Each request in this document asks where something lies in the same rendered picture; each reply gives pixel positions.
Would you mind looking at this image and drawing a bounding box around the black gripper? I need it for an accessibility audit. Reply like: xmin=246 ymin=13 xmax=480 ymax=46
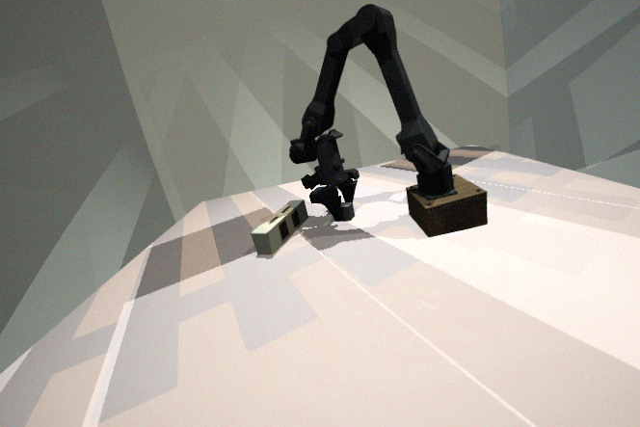
xmin=309 ymin=156 xmax=360 ymax=222

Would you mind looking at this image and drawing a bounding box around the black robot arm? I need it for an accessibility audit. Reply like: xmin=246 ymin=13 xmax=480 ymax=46
xmin=289 ymin=4 xmax=458 ymax=200

